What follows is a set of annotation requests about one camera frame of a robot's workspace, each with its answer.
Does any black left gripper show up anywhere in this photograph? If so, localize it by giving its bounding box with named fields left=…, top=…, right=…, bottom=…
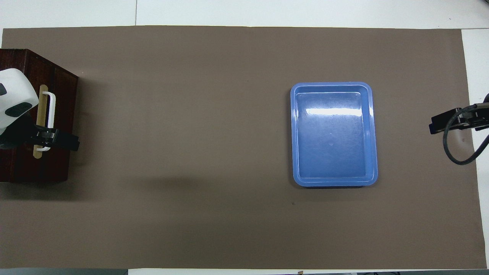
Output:
left=23, top=121, right=80, bottom=150

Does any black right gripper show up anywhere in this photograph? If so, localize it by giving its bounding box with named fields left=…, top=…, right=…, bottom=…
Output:
left=431, top=103, right=489, bottom=135

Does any dark wooden drawer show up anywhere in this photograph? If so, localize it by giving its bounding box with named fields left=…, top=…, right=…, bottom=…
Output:
left=23, top=50, right=79, bottom=182

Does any white drawer handle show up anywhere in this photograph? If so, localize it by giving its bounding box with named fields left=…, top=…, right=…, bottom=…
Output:
left=37, top=91, right=57, bottom=152

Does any tan handle backplate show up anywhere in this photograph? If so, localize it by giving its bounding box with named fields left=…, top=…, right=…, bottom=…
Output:
left=34, top=84, right=49, bottom=159

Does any dark wooden cabinet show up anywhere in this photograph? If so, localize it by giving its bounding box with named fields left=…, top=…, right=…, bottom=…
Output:
left=0, top=49, right=79, bottom=183

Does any blue plastic tray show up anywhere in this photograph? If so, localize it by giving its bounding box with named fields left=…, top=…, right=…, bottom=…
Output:
left=290, top=81, right=379, bottom=187

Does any brown table mat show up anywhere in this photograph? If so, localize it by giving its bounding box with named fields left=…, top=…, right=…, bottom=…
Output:
left=0, top=25, right=488, bottom=270

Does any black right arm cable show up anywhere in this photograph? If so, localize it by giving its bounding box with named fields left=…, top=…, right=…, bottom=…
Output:
left=442, top=104, right=489, bottom=165

